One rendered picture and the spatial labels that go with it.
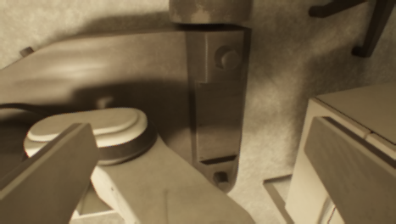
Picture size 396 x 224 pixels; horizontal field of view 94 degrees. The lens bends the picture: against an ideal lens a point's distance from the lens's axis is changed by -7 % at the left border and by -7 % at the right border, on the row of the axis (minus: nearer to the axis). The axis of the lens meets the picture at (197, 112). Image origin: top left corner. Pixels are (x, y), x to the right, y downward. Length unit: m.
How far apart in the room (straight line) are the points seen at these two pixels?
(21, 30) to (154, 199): 0.57
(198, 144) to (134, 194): 0.29
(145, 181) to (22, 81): 0.35
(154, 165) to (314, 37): 0.69
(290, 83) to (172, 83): 0.50
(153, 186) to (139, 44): 0.29
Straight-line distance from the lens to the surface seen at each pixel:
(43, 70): 0.51
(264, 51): 0.72
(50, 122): 0.43
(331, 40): 0.89
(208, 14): 0.43
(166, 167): 0.32
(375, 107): 0.64
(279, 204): 1.01
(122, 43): 0.45
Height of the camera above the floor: 0.61
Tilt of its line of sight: 59 degrees down
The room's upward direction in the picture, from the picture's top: 156 degrees clockwise
